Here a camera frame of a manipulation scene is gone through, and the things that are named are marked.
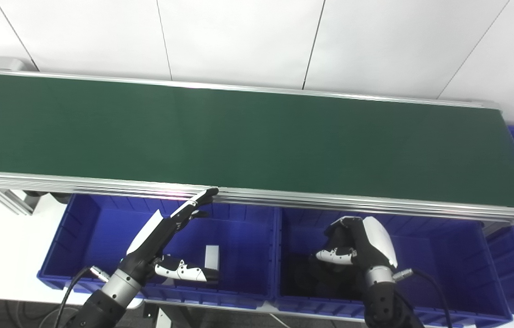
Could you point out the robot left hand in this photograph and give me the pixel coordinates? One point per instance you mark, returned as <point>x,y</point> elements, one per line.
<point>152,241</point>

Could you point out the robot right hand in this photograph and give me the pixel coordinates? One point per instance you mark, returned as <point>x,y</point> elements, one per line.
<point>377,241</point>

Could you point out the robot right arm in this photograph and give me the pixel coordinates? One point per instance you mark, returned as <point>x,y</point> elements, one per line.
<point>384,300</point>

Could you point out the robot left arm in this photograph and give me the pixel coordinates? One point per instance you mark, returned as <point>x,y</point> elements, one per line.
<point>102,305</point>

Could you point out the white plastic part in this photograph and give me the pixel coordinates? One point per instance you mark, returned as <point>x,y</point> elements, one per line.
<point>211,257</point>

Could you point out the green conveyor belt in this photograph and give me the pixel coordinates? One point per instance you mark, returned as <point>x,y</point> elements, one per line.
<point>102,184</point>
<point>238,136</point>

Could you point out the black plastic part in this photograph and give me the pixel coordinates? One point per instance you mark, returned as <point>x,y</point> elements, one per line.
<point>302,281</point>

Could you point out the black motor under conveyor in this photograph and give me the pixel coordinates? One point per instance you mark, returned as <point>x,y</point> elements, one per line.
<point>49,197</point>

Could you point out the aluminium conveyor leg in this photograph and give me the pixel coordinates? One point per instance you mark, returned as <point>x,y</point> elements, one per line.
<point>8,202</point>

